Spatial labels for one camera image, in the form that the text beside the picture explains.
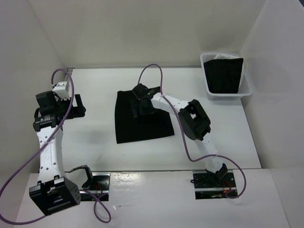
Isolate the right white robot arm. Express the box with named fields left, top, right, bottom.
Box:
left=131, top=83, right=228, bottom=187

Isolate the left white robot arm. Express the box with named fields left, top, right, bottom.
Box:
left=29, top=91, right=86, bottom=216

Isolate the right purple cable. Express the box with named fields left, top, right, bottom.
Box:
left=137, top=63, right=247, bottom=199

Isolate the white skirt in basket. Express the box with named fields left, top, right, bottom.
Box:
left=213, top=54, right=245, bottom=94

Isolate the white plastic basket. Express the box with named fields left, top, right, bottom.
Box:
left=200, top=52, right=252, bottom=101

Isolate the black skirt in basket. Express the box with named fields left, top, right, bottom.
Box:
left=204, top=58, right=244, bottom=94

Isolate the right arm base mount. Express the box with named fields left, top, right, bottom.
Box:
left=190, top=171, right=238, bottom=200

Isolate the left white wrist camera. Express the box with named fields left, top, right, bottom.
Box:
left=52, top=81, right=70, bottom=101

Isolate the black skirt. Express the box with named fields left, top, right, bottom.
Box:
left=204, top=58, right=244, bottom=94
left=114, top=90, right=174, bottom=144

